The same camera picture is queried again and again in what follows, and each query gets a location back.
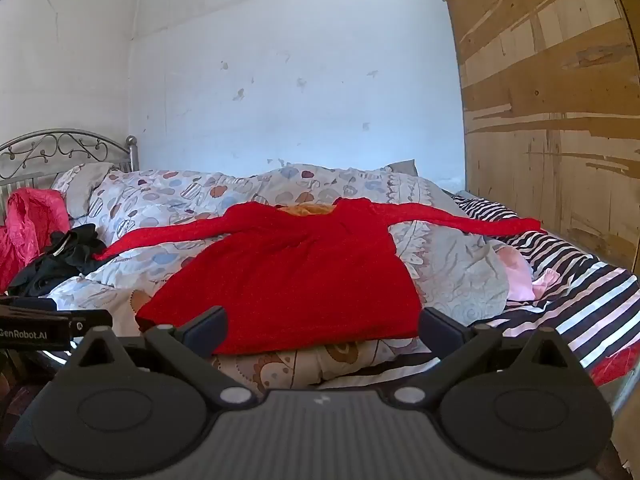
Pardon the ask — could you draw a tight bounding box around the pink jacket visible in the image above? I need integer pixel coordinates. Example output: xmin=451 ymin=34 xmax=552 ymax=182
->
xmin=0 ymin=187 xmax=71 ymax=293

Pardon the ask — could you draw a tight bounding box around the metal bed headboard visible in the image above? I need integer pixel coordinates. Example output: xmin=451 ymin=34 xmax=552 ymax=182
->
xmin=0 ymin=129 xmax=138 ymax=221

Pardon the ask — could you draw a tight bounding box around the printed duvet with circles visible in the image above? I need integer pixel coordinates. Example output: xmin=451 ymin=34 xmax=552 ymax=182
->
xmin=47 ymin=162 xmax=511 ymax=396

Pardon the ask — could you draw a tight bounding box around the black clothing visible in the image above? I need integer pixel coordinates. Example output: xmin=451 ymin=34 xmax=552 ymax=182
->
xmin=7 ymin=223 xmax=108 ymax=298

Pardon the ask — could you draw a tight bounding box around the brown wooden board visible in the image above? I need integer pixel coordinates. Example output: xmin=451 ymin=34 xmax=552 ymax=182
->
xmin=435 ymin=0 xmax=640 ymax=276

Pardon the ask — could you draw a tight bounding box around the red shiny cloth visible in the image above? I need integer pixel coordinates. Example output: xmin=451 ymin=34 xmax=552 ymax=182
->
xmin=590 ymin=342 xmax=640 ymax=388

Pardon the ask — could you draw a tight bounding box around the pink cloth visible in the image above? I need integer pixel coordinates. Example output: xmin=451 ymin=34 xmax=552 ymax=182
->
xmin=492 ymin=242 xmax=561 ymax=303

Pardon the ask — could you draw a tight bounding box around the red dress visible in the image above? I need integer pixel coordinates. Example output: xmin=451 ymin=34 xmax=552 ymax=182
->
xmin=92 ymin=197 xmax=546 ymax=356

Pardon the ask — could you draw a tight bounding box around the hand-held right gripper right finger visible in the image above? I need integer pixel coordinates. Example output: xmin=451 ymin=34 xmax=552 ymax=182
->
xmin=390 ymin=306 xmax=573 ymax=408

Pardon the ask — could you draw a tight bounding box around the grey patterned pillow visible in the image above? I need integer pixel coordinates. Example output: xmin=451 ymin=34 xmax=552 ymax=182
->
xmin=50 ymin=161 xmax=118 ymax=221

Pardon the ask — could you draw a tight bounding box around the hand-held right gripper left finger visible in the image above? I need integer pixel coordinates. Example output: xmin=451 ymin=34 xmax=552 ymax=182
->
xmin=75 ymin=306 xmax=258 ymax=408

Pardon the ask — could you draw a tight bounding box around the striped bed sheet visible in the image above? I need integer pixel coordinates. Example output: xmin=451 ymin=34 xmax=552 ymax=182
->
xmin=320 ymin=190 xmax=640 ymax=401

